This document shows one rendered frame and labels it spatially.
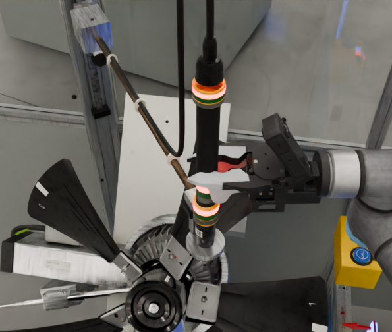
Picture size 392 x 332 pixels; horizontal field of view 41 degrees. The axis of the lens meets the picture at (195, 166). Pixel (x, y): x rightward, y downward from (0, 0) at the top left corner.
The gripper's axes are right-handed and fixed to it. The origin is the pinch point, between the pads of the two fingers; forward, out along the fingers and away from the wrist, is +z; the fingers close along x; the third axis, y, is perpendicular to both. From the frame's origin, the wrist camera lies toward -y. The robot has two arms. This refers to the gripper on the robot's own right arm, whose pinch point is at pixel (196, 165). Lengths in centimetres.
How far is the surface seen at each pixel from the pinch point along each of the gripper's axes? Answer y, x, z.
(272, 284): 41.8, 3.9, -16.3
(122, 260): 35.5, 6.2, 15.4
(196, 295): 41.1, 1.0, 0.2
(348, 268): 54, 15, -38
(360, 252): 52, 19, -41
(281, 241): 115, 65, -34
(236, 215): 23.4, 8.3, -8.0
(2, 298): 160, 67, 89
